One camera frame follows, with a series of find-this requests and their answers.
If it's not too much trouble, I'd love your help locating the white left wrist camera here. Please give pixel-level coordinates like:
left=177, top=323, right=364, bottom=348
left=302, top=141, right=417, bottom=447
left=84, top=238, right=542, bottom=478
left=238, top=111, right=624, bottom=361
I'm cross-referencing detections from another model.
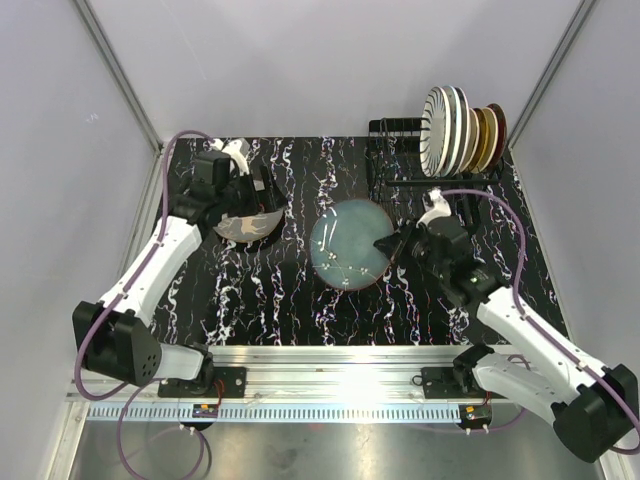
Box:
left=210, top=138, right=250, bottom=176

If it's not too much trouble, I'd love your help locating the red floral plate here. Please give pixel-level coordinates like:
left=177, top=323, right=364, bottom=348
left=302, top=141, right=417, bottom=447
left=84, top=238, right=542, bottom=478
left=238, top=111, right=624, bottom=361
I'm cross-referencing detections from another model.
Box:
left=488, top=103, right=507, bottom=168

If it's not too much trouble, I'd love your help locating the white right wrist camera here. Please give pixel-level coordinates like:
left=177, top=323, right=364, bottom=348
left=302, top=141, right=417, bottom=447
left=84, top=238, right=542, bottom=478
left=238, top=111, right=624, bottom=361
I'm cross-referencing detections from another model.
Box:
left=416, top=188, right=451, bottom=227

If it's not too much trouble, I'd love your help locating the dark green rimmed plate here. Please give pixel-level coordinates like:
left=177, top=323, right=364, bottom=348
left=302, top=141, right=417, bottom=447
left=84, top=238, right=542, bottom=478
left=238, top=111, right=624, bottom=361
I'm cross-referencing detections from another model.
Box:
left=455, top=87, right=471, bottom=173

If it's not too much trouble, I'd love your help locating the cream plate with black sprig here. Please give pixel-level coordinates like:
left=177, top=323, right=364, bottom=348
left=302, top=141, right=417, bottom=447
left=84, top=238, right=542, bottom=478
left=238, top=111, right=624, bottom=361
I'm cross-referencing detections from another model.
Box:
left=485, top=107, right=498, bottom=172

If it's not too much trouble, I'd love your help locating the amber patterned glass plate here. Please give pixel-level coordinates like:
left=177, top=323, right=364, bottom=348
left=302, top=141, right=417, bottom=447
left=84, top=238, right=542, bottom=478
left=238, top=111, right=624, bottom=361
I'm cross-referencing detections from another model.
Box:
left=472, top=107, right=495, bottom=173

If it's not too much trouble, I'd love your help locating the white watermelon pattern plate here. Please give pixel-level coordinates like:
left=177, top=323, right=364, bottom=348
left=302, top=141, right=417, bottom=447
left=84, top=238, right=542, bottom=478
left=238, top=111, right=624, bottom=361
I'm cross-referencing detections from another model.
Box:
left=443, top=85, right=462, bottom=176

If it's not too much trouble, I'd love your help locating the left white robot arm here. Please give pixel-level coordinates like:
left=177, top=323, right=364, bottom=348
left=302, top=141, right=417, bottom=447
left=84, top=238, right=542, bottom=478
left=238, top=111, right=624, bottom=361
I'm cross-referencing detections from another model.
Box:
left=72, top=150, right=287, bottom=397

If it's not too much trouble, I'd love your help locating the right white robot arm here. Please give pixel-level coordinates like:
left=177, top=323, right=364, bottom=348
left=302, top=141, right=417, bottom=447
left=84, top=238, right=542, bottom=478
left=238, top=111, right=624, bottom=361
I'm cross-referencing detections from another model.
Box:
left=374, top=217, right=639, bottom=463

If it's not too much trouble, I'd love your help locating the black wire dish rack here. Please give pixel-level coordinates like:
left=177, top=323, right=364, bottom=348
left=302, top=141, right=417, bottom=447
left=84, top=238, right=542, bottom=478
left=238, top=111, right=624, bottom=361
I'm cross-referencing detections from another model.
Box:
left=365, top=117, right=504, bottom=243

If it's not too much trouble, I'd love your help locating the black white striped plate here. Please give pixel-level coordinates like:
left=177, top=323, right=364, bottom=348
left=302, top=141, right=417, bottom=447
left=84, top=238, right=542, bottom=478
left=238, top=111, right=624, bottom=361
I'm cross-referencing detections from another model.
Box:
left=419, top=86, right=452, bottom=178

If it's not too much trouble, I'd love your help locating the white slotted cable duct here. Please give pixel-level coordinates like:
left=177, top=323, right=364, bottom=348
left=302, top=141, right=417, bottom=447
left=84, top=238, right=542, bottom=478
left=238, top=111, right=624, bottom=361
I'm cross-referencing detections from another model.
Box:
left=87, top=402, right=461, bottom=424

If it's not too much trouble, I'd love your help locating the blue glazed plate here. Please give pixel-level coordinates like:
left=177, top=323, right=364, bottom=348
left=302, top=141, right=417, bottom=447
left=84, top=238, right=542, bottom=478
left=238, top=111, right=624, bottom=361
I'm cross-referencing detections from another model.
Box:
left=309, top=199, right=394, bottom=291

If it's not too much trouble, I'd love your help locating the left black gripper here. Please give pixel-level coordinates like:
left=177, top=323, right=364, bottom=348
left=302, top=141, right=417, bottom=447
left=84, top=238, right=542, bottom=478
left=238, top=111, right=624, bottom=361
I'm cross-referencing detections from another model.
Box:
left=217, top=164, right=288, bottom=218

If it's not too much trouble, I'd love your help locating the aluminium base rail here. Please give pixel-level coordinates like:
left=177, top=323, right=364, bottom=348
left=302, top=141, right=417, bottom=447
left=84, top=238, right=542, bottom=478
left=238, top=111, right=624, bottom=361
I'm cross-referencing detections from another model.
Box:
left=64, top=344, right=609, bottom=401

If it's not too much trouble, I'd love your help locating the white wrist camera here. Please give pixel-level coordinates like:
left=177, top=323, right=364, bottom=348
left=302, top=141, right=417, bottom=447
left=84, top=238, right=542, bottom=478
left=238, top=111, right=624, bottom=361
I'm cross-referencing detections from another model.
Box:
left=416, top=188, right=451, bottom=227
left=210, top=138, right=250, bottom=176

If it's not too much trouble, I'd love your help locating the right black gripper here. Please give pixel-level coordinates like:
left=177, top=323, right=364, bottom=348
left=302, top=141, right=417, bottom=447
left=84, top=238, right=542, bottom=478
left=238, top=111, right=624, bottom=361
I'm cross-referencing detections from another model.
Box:
left=374, top=215, right=450, bottom=280

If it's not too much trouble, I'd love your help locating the stack of plates under white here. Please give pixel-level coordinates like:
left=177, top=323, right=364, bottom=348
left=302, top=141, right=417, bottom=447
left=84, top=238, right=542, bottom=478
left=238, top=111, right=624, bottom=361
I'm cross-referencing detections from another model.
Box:
left=213, top=206, right=284, bottom=243

